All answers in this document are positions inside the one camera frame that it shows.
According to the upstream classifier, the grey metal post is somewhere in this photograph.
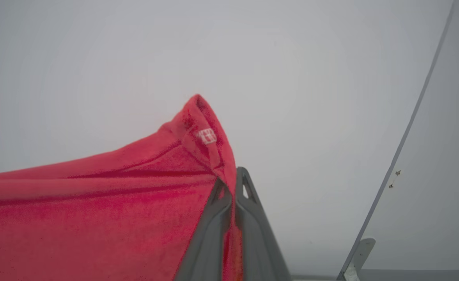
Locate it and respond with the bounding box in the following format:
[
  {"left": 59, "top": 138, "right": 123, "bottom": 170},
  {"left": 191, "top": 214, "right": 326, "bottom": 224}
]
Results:
[{"left": 336, "top": 0, "right": 458, "bottom": 281}]

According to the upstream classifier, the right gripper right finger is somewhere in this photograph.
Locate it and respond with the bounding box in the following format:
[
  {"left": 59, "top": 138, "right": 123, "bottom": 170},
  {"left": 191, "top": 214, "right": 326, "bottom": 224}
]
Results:
[{"left": 235, "top": 167, "right": 293, "bottom": 281}]

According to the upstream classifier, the red and white garment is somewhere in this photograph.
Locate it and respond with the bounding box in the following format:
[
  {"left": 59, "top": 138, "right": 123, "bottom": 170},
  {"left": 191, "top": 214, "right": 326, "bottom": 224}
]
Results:
[{"left": 0, "top": 94, "right": 245, "bottom": 281}]

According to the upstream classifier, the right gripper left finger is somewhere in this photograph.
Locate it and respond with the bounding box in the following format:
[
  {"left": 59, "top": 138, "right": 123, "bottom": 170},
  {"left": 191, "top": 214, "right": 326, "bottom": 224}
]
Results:
[{"left": 174, "top": 178, "right": 234, "bottom": 281}]

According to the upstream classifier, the grey metal post bracket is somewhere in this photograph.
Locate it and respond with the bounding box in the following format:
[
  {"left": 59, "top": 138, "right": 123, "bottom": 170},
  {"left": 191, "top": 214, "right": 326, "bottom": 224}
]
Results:
[{"left": 344, "top": 238, "right": 376, "bottom": 281}]

